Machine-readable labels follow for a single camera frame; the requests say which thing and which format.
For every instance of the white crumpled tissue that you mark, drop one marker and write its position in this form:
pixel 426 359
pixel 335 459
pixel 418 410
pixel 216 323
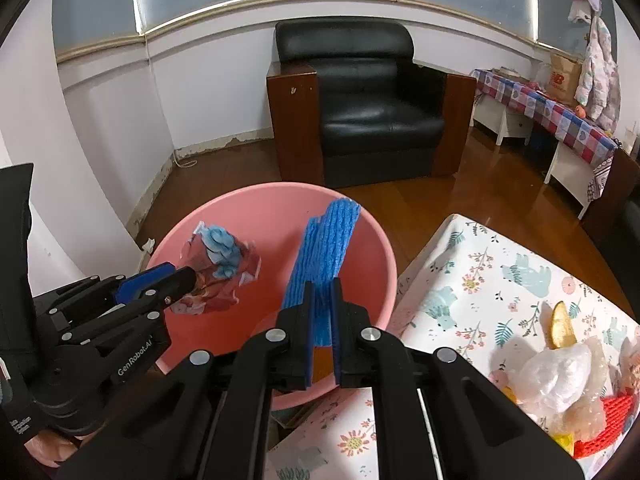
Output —
pixel 148 246

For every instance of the brown paper bag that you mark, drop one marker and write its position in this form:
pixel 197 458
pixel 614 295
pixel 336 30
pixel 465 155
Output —
pixel 564 77

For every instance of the blue foam net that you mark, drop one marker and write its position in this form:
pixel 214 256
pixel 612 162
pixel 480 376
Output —
pixel 325 245

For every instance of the floral printed tablecloth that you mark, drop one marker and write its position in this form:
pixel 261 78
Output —
pixel 475 280

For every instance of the translucent plastic cup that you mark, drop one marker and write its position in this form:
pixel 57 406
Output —
pixel 628 139

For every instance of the clear plastic bag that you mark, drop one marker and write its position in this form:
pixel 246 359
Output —
pixel 555 377

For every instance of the gold foil wrapper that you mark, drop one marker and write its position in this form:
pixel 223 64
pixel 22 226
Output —
pixel 560 325

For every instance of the orange fruit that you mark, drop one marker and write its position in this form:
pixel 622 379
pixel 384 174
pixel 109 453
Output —
pixel 580 110

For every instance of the pastel printed jacket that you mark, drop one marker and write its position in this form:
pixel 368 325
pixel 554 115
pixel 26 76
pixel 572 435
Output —
pixel 597 75

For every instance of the checkered tablecloth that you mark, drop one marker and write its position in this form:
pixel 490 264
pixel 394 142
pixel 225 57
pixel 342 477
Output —
pixel 565 120

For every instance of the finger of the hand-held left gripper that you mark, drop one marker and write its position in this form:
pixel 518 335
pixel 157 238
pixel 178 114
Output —
pixel 145 281
pixel 142 316

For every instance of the pink plastic basin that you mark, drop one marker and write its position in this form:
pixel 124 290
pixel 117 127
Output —
pixel 372 260

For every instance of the red printed paper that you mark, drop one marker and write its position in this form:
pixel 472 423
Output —
pixel 220 296

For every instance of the white wooden table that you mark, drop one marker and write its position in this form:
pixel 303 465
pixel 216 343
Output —
pixel 510 122
pixel 570 175

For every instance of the person's left hand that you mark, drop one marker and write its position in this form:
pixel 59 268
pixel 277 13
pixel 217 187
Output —
pixel 55 450

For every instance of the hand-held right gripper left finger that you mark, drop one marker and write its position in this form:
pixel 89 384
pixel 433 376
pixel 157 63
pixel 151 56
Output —
pixel 308 332

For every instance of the light blue crumpled wrapper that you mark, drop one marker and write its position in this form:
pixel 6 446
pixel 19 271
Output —
pixel 220 245

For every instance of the red foam net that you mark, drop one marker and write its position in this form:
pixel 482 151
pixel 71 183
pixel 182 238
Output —
pixel 607 425

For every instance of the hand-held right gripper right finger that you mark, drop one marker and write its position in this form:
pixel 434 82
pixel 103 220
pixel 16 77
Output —
pixel 336 332

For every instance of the peach translucent plastic bag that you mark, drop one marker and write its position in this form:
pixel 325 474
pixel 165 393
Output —
pixel 600 360

